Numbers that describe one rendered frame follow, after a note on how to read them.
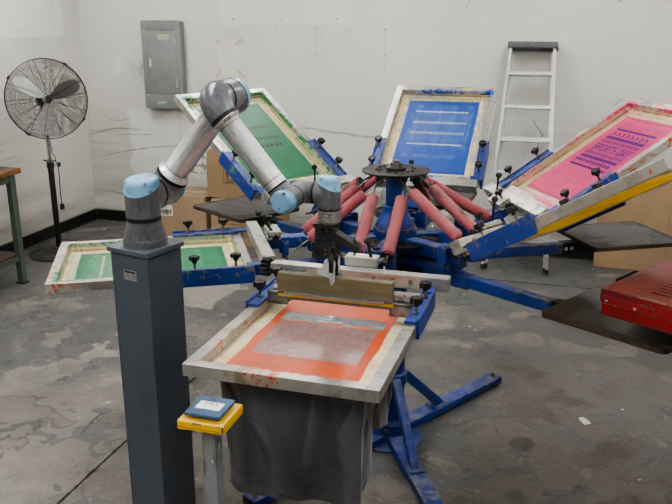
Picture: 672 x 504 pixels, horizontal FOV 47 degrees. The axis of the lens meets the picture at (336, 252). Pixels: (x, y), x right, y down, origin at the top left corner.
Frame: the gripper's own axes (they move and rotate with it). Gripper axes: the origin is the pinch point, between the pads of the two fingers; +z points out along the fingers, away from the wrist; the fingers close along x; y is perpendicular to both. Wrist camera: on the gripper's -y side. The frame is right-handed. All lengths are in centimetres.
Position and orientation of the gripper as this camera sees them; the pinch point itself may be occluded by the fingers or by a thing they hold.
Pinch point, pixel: (335, 280)
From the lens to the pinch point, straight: 262.4
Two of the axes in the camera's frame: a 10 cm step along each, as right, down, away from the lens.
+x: -2.9, 2.7, -9.2
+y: -9.6, -0.9, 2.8
